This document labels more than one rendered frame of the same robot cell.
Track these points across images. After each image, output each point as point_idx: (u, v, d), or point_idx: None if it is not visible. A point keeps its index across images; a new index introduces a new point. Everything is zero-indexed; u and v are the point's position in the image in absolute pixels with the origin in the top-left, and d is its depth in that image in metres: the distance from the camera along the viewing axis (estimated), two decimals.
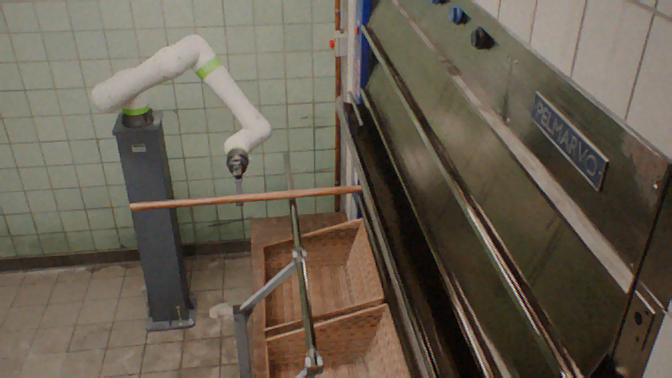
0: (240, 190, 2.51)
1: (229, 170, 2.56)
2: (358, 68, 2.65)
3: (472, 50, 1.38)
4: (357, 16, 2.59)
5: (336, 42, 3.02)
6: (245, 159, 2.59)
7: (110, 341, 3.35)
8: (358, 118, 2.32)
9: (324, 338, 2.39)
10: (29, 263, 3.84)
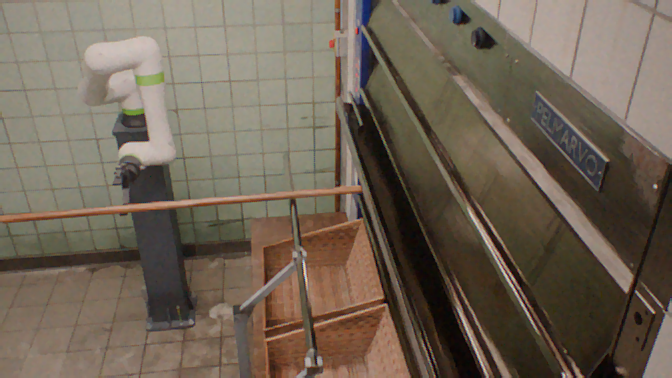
0: (127, 199, 2.43)
1: None
2: (358, 68, 2.65)
3: (472, 50, 1.38)
4: (357, 16, 2.59)
5: (336, 42, 3.02)
6: (136, 167, 2.51)
7: (110, 341, 3.35)
8: (358, 118, 2.32)
9: (324, 338, 2.39)
10: (29, 263, 3.84)
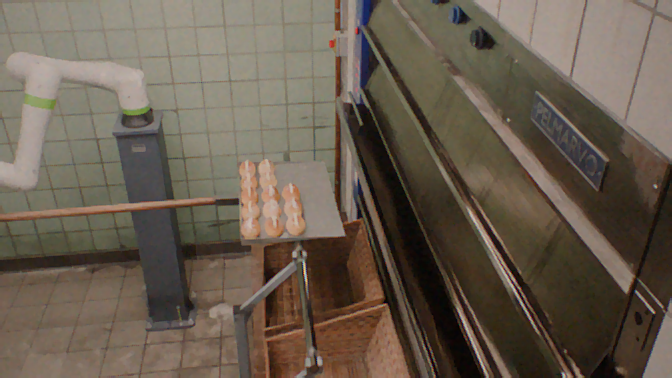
0: None
1: None
2: (358, 68, 2.65)
3: (472, 50, 1.38)
4: (357, 16, 2.59)
5: (336, 42, 3.02)
6: None
7: (110, 341, 3.35)
8: (358, 118, 2.32)
9: (324, 338, 2.39)
10: (29, 263, 3.84)
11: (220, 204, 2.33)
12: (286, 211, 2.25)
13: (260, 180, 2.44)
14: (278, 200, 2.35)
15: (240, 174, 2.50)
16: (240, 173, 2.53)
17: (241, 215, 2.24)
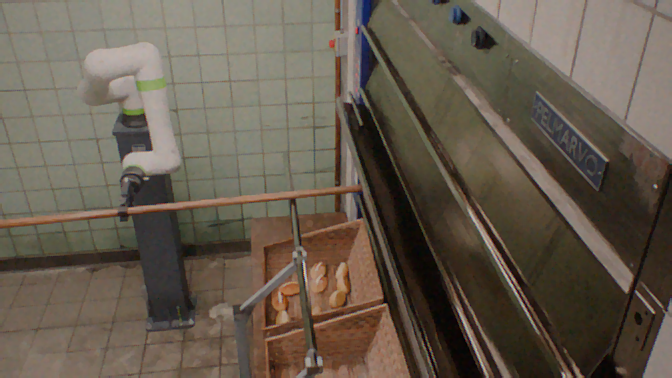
0: (129, 205, 2.37)
1: None
2: (358, 68, 2.65)
3: (472, 50, 1.38)
4: (357, 16, 2.59)
5: (336, 42, 3.02)
6: (140, 178, 2.47)
7: (110, 341, 3.35)
8: (358, 118, 2.32)
9: (324, 338, 2.39)
10: (29, 263, 3.84)
11: None
12: (287, 320, 2.57)
13: (312, 281, 2.82)
14: (334, 296, 2.68)
15: (341, 271, 2.83)
16: (340, 266, 2.85)
17: (315, 312, 2.60)
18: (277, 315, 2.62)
